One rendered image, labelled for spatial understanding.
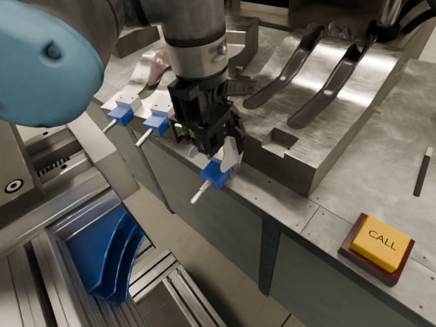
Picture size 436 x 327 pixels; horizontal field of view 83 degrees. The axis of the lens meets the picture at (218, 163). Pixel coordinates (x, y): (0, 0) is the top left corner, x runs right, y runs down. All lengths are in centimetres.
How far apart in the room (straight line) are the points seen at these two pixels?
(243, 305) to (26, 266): 98
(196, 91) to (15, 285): 29
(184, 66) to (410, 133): 53
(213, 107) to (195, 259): 102
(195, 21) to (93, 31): 12
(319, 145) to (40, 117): 40
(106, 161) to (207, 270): 100
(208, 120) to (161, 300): 83
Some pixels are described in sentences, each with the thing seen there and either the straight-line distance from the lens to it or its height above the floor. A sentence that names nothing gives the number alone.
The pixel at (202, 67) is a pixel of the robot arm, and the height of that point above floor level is 107.
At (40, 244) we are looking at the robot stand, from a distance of 37.
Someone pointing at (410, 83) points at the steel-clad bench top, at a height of 80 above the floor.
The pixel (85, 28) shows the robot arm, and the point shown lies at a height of 116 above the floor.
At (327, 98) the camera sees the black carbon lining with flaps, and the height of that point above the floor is 88.
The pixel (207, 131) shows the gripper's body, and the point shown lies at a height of 98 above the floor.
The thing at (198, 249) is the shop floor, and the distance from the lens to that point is 132.
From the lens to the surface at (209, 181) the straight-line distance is 47.
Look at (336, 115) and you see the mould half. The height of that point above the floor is 88.
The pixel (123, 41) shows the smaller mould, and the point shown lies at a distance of 109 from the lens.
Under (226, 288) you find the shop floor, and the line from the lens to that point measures 125.
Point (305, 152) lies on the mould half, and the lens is 44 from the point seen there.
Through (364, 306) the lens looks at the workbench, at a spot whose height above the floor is 58.
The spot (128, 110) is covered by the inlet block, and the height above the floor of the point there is 87.
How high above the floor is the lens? 121
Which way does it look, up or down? 48 degrees down
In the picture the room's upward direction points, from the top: 9 degrees counter-clockwise
